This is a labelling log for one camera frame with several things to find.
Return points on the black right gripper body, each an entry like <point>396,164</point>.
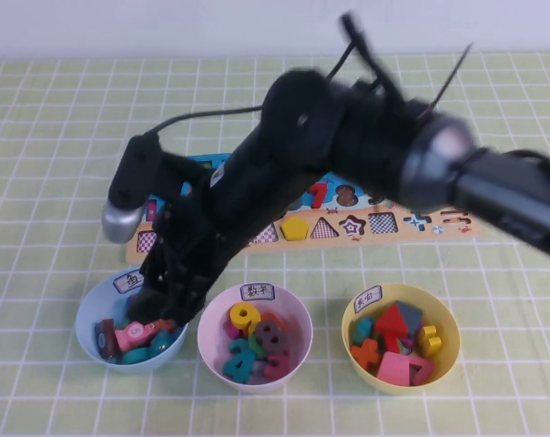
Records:
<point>211,227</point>

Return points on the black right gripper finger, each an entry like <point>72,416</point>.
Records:
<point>147,302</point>
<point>184,307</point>

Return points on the orange fish piece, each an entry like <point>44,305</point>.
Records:
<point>166,324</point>

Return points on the pink plastic bowl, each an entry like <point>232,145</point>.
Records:
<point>209,337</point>

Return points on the teal fish piece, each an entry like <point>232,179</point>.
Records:
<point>162,346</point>
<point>136,357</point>

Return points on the brown fish piece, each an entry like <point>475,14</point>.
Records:
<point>105,339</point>

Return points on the yellow number nine piece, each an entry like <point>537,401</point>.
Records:
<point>243,316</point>

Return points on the light blue plastic bowl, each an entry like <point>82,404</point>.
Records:
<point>86,328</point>

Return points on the teal number four piece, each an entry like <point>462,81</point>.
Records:
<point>238,362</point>

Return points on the green number piece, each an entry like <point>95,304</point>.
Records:
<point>256,344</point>

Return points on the yellow pentagon piece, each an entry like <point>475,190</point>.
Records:
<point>295,229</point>

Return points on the orange number piece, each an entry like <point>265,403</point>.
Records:
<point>275,318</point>

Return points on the grey number eight piece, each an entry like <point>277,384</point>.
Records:
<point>271,337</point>

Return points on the red number seven piece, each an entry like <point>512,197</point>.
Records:
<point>319,193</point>

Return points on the teal sign piece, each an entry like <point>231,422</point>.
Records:
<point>363,331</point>

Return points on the blue number puzzle board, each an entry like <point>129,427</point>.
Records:
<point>393,239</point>

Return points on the orange plus sign piece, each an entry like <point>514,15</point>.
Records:
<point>366,354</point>

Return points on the red triangle piece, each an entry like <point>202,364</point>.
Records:
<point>391,323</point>

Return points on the pink square piece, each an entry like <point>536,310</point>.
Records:
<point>393,368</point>

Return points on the grey block piece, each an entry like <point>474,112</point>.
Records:
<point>412,316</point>

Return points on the yellow equals sign piece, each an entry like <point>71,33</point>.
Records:
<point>429,341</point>

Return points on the pink angled sign piece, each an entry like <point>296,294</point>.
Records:
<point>423,369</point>

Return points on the yellow plastic bowl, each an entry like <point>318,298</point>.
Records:
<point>448,337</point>

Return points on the white label with fish character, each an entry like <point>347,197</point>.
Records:
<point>127,281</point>

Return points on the white label with two characters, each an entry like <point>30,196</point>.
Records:
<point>258,292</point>

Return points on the green checkered tablecloth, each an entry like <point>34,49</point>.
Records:
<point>52,182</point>

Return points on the white handwritten slanted label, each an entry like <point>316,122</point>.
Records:
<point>369,299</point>

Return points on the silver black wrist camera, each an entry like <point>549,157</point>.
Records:
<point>129,191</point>

